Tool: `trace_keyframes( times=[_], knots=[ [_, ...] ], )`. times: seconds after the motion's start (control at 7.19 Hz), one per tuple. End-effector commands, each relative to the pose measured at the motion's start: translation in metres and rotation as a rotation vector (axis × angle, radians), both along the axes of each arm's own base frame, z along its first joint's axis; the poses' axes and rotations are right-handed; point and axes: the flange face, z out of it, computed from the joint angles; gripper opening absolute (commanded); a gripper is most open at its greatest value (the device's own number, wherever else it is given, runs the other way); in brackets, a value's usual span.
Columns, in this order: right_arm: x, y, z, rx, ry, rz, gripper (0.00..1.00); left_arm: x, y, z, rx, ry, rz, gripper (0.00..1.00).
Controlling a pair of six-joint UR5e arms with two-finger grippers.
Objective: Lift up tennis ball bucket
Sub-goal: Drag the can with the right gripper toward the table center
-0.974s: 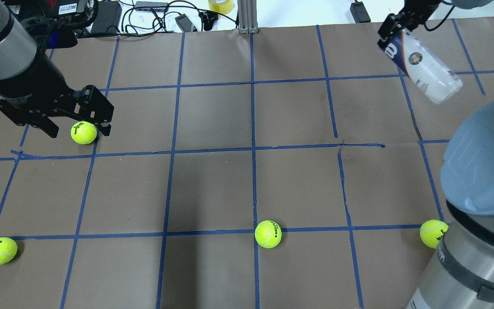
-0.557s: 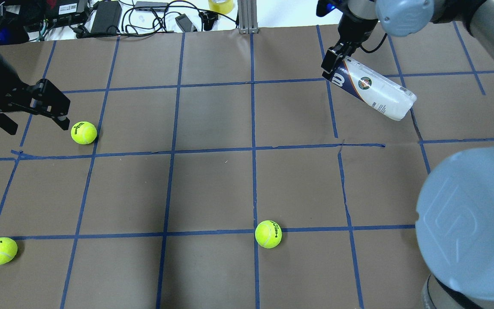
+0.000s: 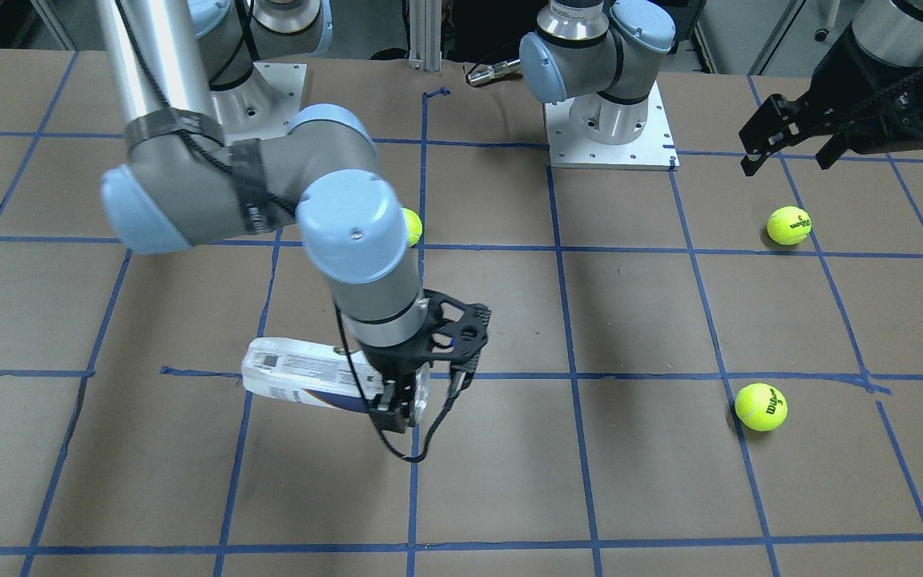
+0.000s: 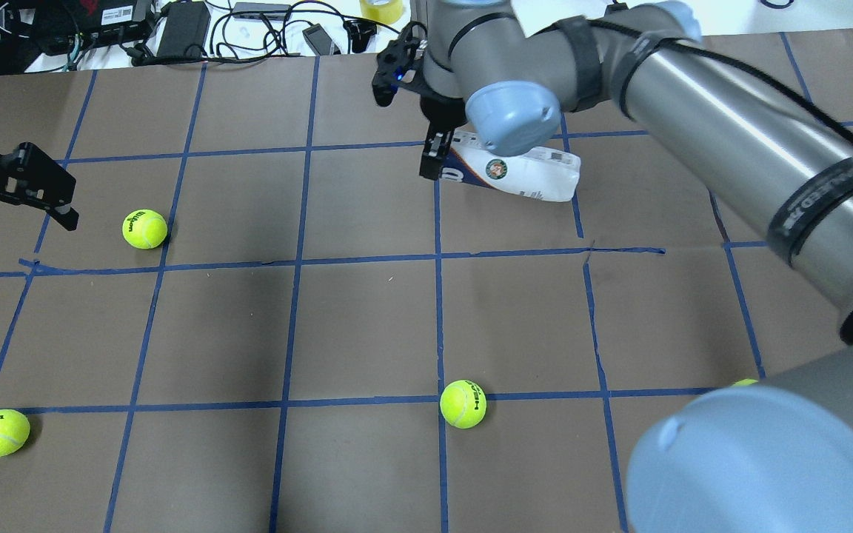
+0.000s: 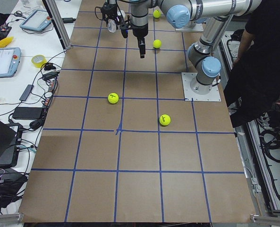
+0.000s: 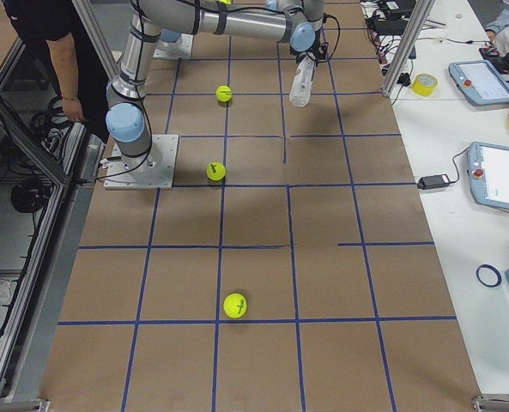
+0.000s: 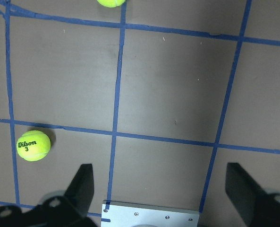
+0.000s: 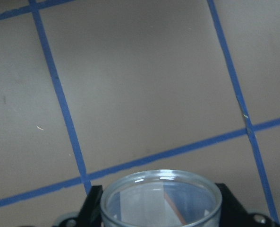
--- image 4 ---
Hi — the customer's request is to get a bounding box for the tennis ball near left gripper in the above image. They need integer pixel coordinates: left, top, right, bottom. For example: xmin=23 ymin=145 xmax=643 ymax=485
xmin=121 ymin=209 xmax=169 ymax=249

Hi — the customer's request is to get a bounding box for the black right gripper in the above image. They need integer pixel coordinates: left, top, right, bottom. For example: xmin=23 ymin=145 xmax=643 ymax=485
xmin=372 ymin=21 xmax=467 ymax=180

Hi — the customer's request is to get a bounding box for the small black device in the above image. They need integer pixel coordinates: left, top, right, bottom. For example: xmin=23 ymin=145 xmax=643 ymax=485
xmin=302 ymin=24 xmax=342 ymax=56

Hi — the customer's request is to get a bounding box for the white tennis ball can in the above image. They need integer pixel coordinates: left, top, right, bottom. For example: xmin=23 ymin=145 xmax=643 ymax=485
xmin=439 ymin=130 xmax=582 ymax=203

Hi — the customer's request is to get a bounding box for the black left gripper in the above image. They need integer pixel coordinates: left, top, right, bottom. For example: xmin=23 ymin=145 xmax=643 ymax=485
xmin=0 ymin=142 xmax=80 ymax=232

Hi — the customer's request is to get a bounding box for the centre Head tennis ball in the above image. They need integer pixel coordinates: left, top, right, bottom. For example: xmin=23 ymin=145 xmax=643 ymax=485
xmin=439 ymin=379 xmax=488 ymax=429

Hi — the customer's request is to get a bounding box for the tennis ball near right arm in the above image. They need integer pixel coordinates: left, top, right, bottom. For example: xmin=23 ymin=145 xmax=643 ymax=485
xmin=731 ymin=378 xmax=759 ymax=387

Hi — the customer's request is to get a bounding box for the black power adapter brick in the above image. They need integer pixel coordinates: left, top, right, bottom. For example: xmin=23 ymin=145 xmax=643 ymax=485
xmin=155 ymin=1 xmax=211 ymax=60

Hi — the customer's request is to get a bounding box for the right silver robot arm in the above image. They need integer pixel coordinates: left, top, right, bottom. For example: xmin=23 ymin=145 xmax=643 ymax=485
xmin=370 ymin=1 xmax=853 ymax=532

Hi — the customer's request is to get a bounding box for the yellow tape roll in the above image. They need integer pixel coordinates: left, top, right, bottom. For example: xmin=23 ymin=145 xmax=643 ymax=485
xmin=359 ymin=0 xmax=405 ymax=26

